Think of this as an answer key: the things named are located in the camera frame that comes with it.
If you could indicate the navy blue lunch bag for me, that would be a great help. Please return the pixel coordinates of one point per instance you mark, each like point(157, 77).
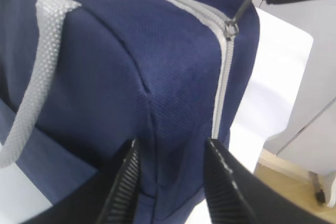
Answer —
point(81, 79)

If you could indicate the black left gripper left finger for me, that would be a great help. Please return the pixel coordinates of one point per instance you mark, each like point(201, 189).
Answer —
point(121, 202)

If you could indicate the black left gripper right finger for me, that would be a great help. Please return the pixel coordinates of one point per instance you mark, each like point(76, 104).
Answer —
point(234, 195)

